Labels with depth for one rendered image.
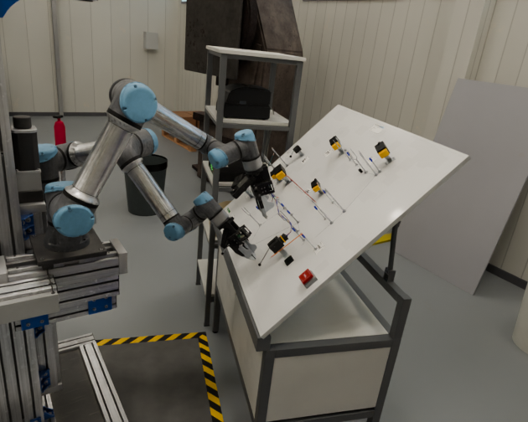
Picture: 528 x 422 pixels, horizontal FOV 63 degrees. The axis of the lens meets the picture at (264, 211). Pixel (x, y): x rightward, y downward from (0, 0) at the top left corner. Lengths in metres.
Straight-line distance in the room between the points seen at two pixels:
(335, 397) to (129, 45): 9.36
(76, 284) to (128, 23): 9.10
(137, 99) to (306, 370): 1.23
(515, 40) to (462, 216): 1.65
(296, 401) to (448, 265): 2.76
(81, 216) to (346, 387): 1.30
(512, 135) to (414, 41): 1.66
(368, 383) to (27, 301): 1.40
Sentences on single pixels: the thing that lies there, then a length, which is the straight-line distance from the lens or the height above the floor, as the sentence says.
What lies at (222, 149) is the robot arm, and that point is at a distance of 1.60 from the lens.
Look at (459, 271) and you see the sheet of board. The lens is 4.37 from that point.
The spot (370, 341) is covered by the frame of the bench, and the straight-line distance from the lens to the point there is 1.91.
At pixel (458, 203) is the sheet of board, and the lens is 4.41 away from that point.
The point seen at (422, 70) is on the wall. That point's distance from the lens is 5.21.
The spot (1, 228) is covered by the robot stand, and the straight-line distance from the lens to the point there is 1.80.
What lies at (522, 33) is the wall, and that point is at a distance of 4.70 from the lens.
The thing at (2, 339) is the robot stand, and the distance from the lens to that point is 2.03.
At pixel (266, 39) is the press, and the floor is 1.94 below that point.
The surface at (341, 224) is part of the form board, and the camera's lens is 1.79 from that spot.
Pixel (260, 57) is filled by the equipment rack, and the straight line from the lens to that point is 2.58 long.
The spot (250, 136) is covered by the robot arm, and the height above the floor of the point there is 1.57.
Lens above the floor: 1.91
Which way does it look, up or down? 21 degrees down
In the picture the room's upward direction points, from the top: 6 degrees clockwise
